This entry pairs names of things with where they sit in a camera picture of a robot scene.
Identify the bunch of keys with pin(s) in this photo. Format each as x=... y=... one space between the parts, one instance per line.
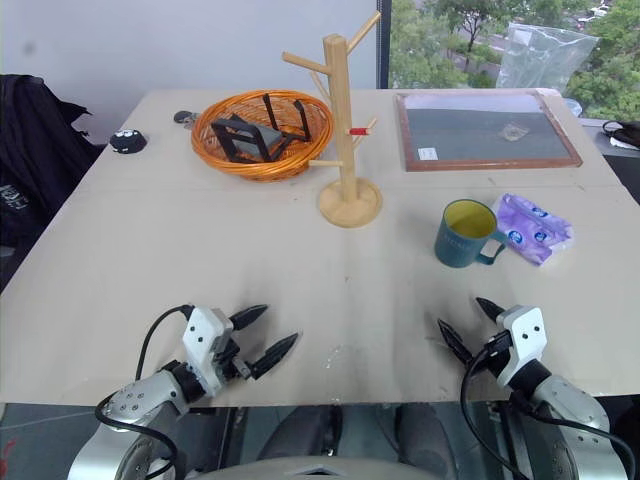
x=183 y=118

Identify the black round toy with eyes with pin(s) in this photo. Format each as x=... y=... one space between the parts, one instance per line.
x=127 y=142

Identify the large clear plastic bag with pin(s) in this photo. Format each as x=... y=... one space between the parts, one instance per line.
x=545 y=60

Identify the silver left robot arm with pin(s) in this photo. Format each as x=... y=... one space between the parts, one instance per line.
x=145 y=400

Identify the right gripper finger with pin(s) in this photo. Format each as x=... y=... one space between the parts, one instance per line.
x=492 y=311
x=457 y=346

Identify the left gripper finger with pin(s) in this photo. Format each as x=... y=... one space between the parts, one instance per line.
x=250 y=316
x=274 y=356

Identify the silver robot torso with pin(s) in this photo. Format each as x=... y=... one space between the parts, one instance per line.
x=320 y=470

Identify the teal mug yellow inside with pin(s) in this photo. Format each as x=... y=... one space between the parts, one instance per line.
x=457 y=247

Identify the black folding stand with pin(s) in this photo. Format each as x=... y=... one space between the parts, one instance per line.
x=245 y=142

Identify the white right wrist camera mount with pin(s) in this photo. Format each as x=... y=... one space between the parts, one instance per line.
x=525 y=340

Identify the purple tissue pack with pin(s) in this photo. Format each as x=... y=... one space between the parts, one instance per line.
x=537 y=225

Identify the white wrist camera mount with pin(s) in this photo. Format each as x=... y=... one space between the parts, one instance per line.
x=200 y=340
x=525 y=340

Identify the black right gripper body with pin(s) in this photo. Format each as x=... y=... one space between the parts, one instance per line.
x=495 y=357

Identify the red tape mark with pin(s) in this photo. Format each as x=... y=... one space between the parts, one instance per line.
x=359 y=131

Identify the orange woven basket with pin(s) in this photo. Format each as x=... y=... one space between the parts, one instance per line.
x=300 y=161

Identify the wooden mug tree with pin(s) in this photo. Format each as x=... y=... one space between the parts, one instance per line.
x=342 y=150

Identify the dark side desk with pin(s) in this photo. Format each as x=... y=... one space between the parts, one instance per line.
x=622 y=170

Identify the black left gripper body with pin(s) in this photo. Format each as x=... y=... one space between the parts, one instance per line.
x=231 y=361

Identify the small clear plastic pouch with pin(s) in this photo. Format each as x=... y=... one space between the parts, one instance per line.
x=513 y=132

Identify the black backpack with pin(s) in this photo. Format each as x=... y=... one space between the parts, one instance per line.
x=35 y=150

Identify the dark window frame post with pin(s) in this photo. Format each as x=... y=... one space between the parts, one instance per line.
x=383 y=45

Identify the wooden framed dark board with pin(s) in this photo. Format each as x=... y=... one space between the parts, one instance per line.
x=475 y=135

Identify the white label sticker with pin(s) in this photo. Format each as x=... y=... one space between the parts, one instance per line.
x=426 y=153

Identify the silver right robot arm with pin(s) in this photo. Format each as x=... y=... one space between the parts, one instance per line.
x=570 y=415

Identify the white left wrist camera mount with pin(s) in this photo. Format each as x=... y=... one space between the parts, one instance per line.
x=200 y=340

